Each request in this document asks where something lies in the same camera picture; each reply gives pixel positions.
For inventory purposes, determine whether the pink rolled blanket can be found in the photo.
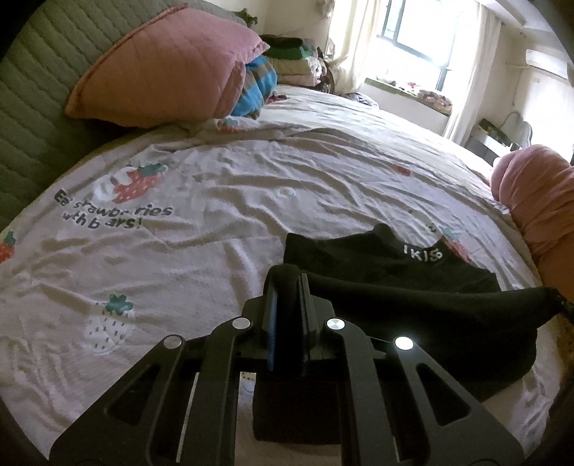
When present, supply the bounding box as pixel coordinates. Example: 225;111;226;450
490;145;574;300

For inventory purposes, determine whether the white air conditioner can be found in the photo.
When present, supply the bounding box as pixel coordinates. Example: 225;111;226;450
525;48;569;80

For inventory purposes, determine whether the strawberry print bed sheet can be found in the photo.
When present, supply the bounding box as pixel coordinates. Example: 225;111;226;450
1;86;540;465

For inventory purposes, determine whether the black orange small garment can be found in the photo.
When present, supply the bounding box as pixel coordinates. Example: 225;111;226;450
252;224;573;444

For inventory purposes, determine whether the stack of folded clothes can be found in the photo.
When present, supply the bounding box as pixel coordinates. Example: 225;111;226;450
261;34;328;88

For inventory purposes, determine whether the cream curtain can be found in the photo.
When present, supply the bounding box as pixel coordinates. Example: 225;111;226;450
328;0;387;94

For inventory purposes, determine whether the grey quilted headboard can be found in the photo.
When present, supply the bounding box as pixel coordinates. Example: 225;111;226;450
1;1;250;236

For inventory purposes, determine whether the blue striped pillow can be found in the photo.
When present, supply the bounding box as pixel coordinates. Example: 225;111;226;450
231;55;277;119

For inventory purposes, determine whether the window with dark frame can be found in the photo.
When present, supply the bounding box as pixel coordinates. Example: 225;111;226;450
376;0;480;90

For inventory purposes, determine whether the pink quilted pillow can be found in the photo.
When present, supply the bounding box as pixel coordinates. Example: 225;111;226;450
65;5;268;128

